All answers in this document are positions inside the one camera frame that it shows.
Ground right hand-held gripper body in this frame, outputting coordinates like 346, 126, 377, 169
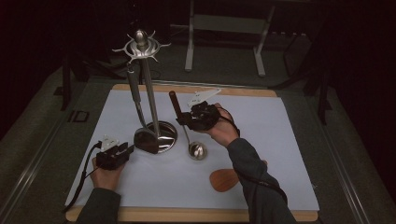
187, 88, 222, 132

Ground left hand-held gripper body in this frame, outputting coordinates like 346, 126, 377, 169
95, 134, 129, 171

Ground white table sheet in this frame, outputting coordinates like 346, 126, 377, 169
64, 89, 320, 212

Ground person's right hand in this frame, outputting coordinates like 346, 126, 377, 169
199, 104, 240, 147

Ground steel ladle brown handle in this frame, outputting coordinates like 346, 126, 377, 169
168, 91, 208, 161

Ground steel utensil rack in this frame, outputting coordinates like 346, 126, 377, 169
111, 29, 179, 154

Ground person's left hand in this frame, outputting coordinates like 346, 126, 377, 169
90, 158, 127, 190

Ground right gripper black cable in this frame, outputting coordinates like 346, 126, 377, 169
218, 106, 289, 206

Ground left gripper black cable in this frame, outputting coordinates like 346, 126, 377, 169
62, 141, 103, 214

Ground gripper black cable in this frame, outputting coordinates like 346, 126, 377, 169
62, 141, 103, 214
218, 106, 289, 206

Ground wooden rice paddle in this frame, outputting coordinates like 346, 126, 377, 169
209, 159, 269, 193

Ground steel spatula turner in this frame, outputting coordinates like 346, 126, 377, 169
125, 62, 161, 155

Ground black rectangular floor frame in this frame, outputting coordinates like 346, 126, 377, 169
68, 110, 91, 123

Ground white metal frame stand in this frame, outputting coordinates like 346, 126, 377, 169
170, 0, 276, 77

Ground black stand leg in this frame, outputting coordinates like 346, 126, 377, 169
317, 71, 332, 125
60, 55, 73, 111

